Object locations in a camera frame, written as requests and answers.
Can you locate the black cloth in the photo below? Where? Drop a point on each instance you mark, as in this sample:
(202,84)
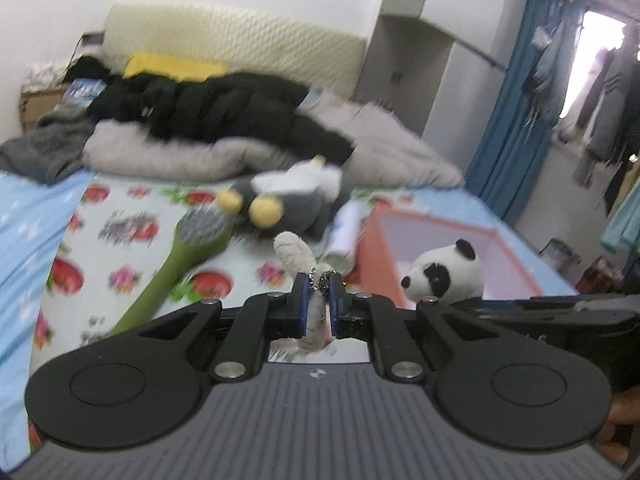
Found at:
(90,67)

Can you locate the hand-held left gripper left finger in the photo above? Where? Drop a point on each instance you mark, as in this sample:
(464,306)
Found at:
(301,305)

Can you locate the black wall socket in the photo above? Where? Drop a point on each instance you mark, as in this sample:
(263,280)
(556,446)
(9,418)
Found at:
(93,38)

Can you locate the brown cardboard box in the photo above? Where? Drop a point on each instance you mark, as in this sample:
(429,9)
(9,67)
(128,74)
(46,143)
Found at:
(37,107)

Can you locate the fruit printed bed sheet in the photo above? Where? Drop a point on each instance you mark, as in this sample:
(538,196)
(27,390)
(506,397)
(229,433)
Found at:
(100,260)

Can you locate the light grey quilt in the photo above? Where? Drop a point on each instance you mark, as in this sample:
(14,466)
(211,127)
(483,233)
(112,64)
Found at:
(165,155)

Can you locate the red bag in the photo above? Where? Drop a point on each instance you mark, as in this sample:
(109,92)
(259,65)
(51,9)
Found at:
(600,275)

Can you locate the teal cloth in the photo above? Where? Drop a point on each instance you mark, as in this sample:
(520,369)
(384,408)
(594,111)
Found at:
(622,220)

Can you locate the panda plush toy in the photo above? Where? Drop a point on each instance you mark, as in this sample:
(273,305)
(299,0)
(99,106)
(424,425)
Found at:
(440,275)

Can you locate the white spray can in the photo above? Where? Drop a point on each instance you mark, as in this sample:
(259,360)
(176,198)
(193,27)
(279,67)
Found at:
(345,230)

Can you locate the orange cardboard box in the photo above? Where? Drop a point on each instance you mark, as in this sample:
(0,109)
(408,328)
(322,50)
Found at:
(380,250)

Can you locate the cream quilted headboard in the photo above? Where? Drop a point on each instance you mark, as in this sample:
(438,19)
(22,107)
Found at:
(250,35)

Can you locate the blue and white packet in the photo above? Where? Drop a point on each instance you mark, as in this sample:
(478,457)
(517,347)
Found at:
(82,91)

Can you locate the hanging dark clothes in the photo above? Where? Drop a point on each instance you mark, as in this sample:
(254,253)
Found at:
(615,110)

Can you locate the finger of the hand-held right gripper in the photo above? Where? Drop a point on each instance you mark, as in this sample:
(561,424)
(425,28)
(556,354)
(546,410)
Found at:
(485,307)

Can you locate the hanging grey clothes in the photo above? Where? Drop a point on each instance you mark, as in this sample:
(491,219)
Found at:
(547,55)

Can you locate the blue curtain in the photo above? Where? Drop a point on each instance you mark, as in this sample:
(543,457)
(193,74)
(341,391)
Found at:
(515,135)

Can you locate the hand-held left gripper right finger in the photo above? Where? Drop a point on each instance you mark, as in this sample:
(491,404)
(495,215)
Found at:
(337,305)

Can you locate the green massage hammer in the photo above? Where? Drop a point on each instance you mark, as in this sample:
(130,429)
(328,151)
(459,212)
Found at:
(165,270)

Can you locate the person's right hand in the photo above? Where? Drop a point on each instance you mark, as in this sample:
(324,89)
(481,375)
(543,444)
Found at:
(622,420)

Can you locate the dark grey blanket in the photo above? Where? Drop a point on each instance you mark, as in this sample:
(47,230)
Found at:
(50,145)

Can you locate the grey penguin plush toy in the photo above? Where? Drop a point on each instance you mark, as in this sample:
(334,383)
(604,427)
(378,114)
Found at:
(300,205)

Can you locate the black puffer jacket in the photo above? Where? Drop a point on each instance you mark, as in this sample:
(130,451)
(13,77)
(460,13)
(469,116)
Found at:
(225,105)

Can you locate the white crumpled cloth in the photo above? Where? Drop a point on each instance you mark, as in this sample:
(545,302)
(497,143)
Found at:
(45,75)

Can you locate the yellow pillow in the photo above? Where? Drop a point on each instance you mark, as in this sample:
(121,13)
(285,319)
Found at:
(170,66)

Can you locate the grey wardrobe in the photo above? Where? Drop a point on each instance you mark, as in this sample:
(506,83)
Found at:
(400,60)

